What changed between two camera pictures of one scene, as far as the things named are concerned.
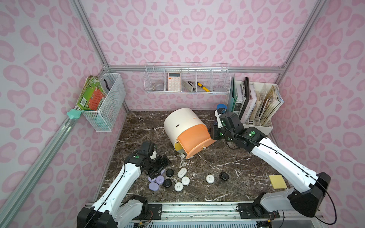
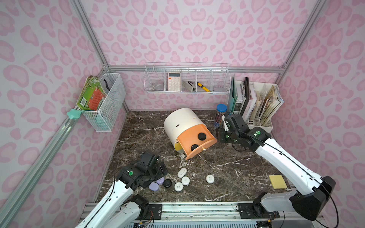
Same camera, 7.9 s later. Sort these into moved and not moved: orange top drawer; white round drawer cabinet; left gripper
Moved: left gripper
Not moved: orange top drawer; white round drawer cabinet
